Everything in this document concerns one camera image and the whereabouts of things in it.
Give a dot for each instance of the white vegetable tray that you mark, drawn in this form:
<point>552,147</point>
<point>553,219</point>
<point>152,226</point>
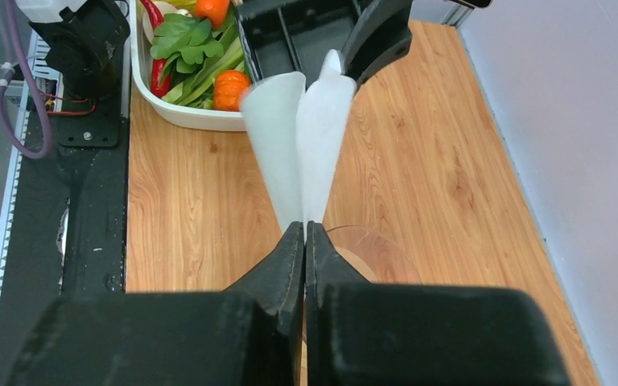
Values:
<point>186,117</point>

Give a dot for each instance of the orange carrot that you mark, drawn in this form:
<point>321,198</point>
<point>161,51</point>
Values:
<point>216,11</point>

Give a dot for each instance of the round wooden dripper holder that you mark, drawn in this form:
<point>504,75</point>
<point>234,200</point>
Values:
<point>357,263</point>

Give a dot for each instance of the green leafy vegetable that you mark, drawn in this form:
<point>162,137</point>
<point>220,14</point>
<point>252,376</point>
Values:
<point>196,55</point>

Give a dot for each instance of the small orange pumpkin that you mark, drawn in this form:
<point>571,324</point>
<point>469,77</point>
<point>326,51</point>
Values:
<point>229,88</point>

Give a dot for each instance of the white mushroom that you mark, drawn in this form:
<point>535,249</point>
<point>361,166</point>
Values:
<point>163,8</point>

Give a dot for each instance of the red chili pepper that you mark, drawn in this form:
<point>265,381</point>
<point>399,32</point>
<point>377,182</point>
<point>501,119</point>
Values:
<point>160,81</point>

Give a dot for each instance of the white paper coffee filter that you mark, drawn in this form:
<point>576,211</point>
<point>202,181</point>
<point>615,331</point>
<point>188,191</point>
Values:
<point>296,129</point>

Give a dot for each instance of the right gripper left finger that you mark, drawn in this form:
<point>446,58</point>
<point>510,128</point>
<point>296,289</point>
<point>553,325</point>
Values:
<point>246,334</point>

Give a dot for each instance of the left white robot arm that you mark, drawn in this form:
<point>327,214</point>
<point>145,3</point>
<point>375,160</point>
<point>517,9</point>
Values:
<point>83,37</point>

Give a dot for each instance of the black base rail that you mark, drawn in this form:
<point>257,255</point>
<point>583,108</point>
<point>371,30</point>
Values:
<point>63,218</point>

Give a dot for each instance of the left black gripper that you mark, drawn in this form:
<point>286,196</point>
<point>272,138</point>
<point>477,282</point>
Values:
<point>294,36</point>

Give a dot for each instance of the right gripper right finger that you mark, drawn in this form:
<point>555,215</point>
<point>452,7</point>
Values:
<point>365,333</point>

